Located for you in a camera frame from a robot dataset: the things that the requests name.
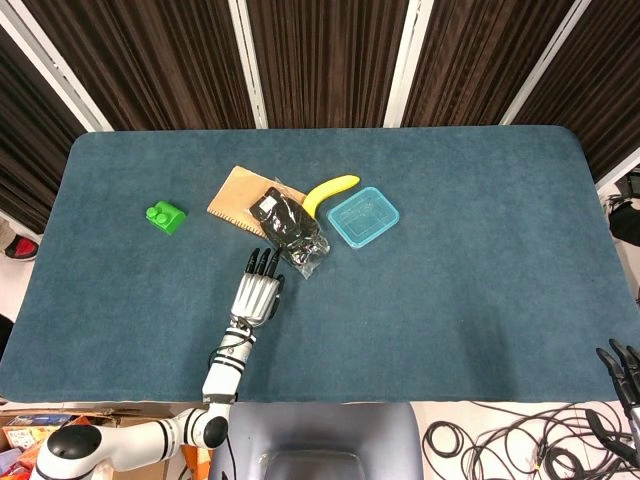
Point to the tan woven mat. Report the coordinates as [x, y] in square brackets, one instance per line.
[237, 197]

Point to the clear container with blue lid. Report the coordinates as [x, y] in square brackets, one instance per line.
[362, 217]

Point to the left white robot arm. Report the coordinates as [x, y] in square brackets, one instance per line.
[225, 370]

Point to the white divider post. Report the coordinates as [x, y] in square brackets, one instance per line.
[60, 75]
[542, 65]
[250, 65]
[405, 65]

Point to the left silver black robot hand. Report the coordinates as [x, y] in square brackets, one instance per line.
[255, 297]

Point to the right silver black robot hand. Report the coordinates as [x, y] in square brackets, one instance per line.
[631, 395]

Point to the green toy building block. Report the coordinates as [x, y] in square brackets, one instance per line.
[167, 217]

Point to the teal table cloth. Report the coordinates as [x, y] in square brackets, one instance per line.
[425, 310]

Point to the black bag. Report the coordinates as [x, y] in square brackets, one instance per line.
[627, 215]

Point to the red black shoe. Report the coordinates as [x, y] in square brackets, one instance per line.
[22, 248]

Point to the grey robot torso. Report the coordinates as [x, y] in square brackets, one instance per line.
[320, 440]

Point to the black item in plastic bag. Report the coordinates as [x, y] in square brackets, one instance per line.
[292, 227]

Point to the brown curtain panel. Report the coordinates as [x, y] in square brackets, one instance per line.
[25, 125]
[325, 60]
[480, 60]
[600, 75]
[150, 65]

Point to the yellow banana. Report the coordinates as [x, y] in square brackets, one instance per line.
[327, 190]

